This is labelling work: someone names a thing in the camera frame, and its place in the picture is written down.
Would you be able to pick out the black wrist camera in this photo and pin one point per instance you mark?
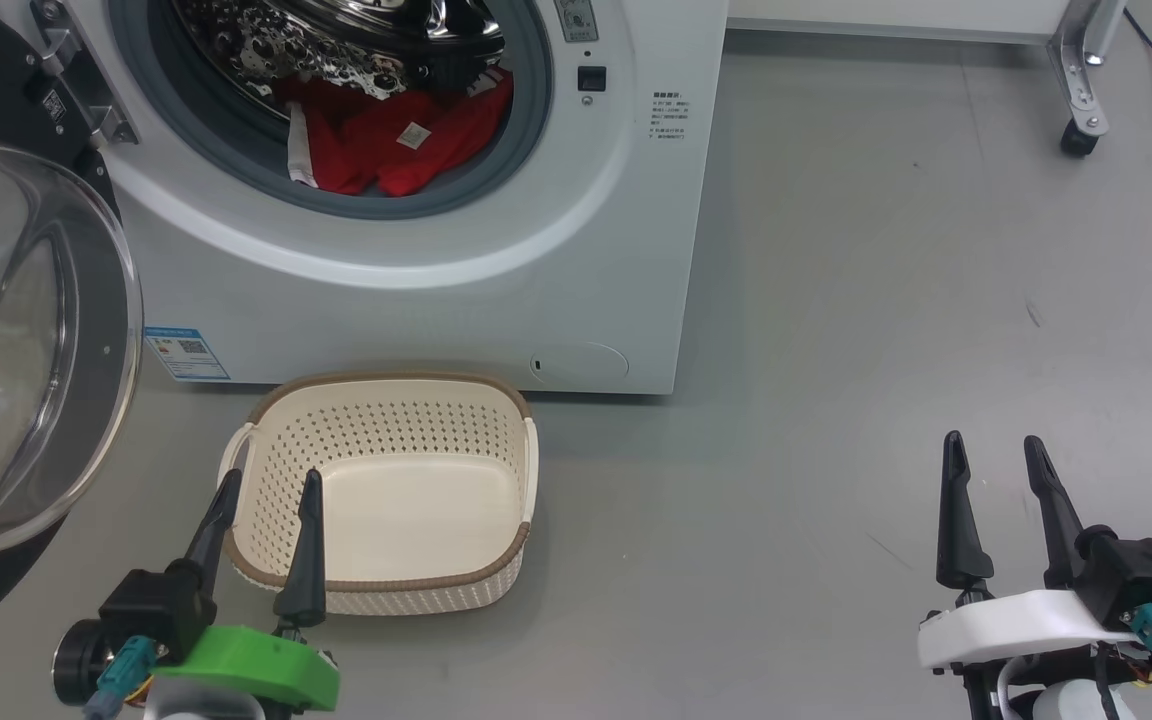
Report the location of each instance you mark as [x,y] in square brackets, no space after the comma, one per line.
[146,610]
[1136,575]

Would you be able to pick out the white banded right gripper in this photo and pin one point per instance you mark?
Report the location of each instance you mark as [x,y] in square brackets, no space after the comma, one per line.
[1016,625]

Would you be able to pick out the white front-load washing machine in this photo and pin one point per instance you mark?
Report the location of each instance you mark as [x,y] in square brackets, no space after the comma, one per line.
[536,250]

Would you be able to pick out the round black glass washer door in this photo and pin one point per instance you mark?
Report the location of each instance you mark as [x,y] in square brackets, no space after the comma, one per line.
[26,350]

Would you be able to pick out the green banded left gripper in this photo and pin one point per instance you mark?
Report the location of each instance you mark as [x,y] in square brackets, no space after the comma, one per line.
[256,665]

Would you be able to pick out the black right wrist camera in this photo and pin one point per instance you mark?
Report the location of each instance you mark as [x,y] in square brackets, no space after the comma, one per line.
[1136,575]

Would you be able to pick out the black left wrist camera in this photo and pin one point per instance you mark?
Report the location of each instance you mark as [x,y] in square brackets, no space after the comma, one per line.
[146,610]

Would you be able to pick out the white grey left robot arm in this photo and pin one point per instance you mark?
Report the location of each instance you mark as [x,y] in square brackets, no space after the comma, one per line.
[196,705]

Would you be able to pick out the cream perforated laundry basket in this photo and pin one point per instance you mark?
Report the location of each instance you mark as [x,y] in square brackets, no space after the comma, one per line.
[416,500]

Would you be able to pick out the red clothes with white trim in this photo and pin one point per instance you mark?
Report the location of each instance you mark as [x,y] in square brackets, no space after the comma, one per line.
[386,150]

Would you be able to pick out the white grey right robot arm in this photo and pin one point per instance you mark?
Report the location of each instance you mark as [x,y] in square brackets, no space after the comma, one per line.
[1066,705]

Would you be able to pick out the blue white energy label sticker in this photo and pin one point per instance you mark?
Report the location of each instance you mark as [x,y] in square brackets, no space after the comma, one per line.
[186,352]

